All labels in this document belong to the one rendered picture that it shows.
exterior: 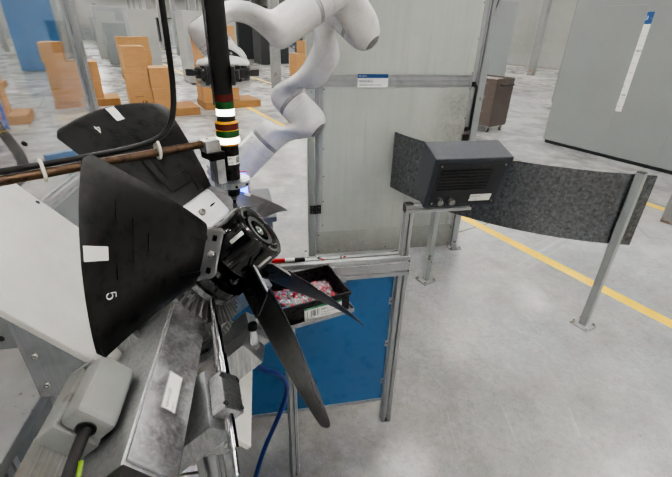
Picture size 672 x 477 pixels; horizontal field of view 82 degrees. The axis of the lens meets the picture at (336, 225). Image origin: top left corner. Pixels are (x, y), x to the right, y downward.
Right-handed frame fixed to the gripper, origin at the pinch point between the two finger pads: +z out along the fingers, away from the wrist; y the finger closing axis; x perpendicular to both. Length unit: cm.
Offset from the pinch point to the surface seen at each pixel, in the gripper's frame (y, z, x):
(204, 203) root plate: 4.9, 5.5, -22.4
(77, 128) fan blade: 24.4, 3.1, -8.4
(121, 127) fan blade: 18.7, -0.7, -9.2
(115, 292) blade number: 10.8, 36.7, -19.9
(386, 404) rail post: -53, -35, -138
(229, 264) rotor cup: 0.5, 15.3, -30.4
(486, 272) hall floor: -161, -140, -148
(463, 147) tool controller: -69, -35, -24
